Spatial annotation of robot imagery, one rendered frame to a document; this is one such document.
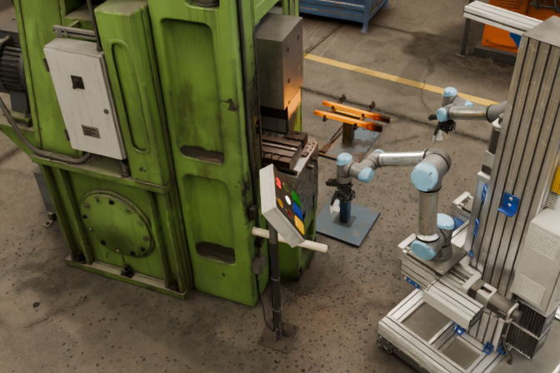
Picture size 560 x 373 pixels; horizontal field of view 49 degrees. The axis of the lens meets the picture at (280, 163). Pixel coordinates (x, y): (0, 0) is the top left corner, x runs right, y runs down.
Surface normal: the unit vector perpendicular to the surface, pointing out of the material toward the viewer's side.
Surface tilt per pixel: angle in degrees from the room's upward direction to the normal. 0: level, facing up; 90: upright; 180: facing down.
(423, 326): 0
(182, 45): 89
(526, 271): 90
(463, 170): 0
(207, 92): 89
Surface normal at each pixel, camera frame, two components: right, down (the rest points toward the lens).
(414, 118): -0.04, -0.79
